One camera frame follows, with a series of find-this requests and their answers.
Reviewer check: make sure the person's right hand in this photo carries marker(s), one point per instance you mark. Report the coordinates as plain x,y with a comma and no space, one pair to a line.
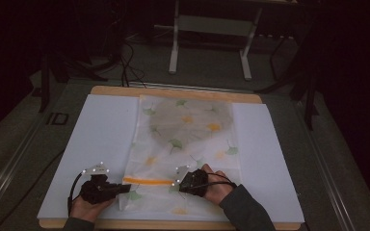
216,189

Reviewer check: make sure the metal floor rail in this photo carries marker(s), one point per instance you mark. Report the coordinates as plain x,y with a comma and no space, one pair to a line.
329,173
6,173

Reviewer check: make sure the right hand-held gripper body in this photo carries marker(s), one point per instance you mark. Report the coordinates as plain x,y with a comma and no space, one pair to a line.
194,183

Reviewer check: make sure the leaf-print mesh zipper bag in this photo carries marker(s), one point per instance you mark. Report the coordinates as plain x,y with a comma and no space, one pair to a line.
186,150

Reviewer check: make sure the black rectangular bracket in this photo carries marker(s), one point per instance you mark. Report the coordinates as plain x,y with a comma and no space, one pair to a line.
57,118

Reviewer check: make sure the black stand with tall post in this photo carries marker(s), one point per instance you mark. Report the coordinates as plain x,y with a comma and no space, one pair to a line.
308,86

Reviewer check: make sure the white mat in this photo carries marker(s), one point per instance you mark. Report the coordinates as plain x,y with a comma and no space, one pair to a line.
106,134

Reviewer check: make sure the white metal stand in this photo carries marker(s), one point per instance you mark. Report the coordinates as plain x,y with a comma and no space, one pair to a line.
212,29

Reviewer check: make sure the person's left hand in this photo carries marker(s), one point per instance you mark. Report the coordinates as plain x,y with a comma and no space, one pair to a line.
88,210

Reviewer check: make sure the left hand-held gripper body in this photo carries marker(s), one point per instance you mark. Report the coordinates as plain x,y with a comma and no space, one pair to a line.
96,187

